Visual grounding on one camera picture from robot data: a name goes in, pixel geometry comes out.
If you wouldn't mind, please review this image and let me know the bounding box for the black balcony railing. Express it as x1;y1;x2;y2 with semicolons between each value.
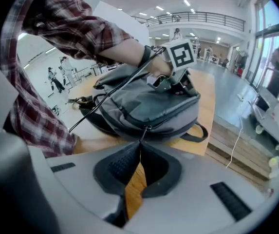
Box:
131;11;246;33

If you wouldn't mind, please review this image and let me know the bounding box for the person's left hand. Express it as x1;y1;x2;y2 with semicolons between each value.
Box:
147;56;173;78

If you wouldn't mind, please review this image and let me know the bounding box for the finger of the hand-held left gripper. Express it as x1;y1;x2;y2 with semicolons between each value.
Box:
177;68;200;98

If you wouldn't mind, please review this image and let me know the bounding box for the black cable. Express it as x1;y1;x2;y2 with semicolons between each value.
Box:
68;46;167;134

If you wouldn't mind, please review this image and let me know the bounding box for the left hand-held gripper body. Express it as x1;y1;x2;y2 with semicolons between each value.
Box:
147;38;198;93

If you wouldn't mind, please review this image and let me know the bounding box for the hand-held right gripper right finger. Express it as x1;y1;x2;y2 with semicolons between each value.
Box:
125;141;278;234

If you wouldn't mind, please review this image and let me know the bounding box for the black wristband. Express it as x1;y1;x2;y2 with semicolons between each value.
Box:
138;45;152;67

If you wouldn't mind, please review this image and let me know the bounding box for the white partition board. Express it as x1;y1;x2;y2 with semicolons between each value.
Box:
92;0;151;49

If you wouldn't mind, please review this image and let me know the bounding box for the person's left forearm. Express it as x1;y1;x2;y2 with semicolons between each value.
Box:
97;38;147;67

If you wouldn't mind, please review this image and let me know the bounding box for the wooden platform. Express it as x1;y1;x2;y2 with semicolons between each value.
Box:
205;120;273;181

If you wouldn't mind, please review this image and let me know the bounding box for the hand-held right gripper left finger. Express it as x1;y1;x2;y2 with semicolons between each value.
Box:
45;141;142;228

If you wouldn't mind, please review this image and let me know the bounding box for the glass door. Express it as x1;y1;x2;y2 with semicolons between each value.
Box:
250;0;279;89

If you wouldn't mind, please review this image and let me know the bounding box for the red plaid shirt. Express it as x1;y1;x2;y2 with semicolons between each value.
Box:
0;0;135;158

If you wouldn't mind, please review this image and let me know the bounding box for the white cable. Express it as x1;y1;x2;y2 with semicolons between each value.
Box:
225;116;245;170

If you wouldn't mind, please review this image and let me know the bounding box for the grey backpack bag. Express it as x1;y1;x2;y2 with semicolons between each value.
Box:
66;62;208;143

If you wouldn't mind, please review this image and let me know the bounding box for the grey cart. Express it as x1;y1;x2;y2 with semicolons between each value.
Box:
248;81;279;134

